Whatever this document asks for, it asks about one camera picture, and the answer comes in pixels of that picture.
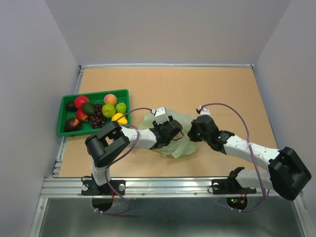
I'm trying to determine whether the light green plastic bag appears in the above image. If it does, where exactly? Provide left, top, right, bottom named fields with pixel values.
left=136, top=108, right=197, bottom=158

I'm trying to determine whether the yellow pear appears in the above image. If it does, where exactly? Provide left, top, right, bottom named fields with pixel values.
left=111, top=113, right=128, bottom=125

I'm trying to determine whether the green round apple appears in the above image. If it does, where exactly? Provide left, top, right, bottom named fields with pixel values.
left=102, top=104, right=116, bottom=119

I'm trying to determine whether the dark green avocado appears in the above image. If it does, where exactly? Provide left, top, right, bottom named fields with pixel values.
left=81, top=102, right=95, bottom=115

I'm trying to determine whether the small red fruit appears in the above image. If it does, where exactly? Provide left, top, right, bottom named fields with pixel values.
left=76, top=110, right=89, bottom=122

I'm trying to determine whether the bright red apple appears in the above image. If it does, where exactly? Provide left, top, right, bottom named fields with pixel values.
left=74, top=95, right=90, bottom=110

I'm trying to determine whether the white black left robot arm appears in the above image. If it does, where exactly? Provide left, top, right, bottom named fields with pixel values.
left=81, top=116, right=183, bottom=196

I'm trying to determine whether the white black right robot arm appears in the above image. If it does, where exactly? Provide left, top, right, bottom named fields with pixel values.
left=188, top=115, right=312, bottom=200

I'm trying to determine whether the cracked lime green fruit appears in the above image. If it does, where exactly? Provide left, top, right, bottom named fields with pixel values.
left=115, top=102, right=127, bottom=115

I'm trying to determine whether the green plastic tray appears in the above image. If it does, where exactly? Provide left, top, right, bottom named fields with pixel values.
left=57, top=89, right=130, bottom=137

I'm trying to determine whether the orange pink peach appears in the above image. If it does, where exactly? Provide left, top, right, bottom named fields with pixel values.
left=103, top=94, right=118, bottom=106

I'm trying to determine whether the dark red grape bunch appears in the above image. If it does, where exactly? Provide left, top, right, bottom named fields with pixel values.
left=89, top=104, right=106, bottom=129

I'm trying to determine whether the dark red apple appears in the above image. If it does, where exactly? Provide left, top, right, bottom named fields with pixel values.
left=65, top=118, right=81, bottom=132

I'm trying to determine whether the dark purple plum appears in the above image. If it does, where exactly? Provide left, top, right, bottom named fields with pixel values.
left=65, top=101, right=77, bottom=112

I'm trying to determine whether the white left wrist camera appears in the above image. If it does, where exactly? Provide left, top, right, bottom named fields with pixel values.
left=154, top=106, right=169, bottom=125

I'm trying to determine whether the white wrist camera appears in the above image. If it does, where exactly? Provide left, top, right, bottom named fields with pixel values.
left=196, top=106, right=211, bottom=116
left=154, top=106, right=169, bottom=125

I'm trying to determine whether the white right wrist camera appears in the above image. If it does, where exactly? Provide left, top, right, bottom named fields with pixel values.
left=196, top=106, right=211, bottom=116

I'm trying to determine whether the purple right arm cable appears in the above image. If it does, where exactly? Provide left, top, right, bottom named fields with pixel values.
left=204, top=102, right=270, bottom=213

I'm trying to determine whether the aluminium front rail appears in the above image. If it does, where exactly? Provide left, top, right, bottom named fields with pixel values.
left=40, top=176, right=262, bottom=198

